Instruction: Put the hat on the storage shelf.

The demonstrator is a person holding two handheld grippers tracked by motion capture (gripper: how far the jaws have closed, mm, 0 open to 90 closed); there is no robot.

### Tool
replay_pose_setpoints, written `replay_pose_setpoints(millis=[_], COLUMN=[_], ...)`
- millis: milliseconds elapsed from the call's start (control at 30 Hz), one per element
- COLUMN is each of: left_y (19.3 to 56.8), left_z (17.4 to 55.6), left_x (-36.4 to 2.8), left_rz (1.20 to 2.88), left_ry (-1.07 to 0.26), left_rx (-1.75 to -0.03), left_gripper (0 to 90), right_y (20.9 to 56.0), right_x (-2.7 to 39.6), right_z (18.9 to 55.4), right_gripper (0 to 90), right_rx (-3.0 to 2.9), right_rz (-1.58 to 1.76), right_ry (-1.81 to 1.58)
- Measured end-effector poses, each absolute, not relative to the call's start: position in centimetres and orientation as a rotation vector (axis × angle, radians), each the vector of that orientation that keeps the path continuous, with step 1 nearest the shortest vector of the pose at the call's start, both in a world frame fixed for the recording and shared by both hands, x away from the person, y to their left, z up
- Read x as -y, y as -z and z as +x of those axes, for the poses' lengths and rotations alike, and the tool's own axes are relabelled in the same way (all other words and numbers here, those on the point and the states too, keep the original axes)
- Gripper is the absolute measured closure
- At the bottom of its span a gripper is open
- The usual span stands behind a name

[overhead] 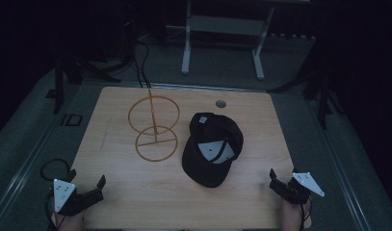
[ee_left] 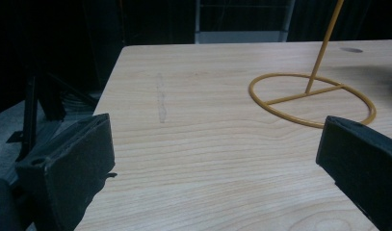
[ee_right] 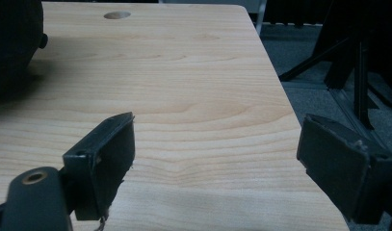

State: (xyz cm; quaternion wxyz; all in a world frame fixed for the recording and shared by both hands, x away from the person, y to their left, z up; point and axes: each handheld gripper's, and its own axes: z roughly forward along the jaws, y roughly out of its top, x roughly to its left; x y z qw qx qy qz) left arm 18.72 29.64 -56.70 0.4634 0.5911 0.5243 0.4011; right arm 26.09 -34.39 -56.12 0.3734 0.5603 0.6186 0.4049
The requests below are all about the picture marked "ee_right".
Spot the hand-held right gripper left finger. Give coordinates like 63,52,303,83
62,112,136,222

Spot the black rounded object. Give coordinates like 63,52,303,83
0,0,49,107

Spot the black metal stand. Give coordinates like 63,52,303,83
278,0,392,131

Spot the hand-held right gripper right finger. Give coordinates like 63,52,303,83
296,113,392,225

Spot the white metal post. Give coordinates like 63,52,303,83
254,0,269,37

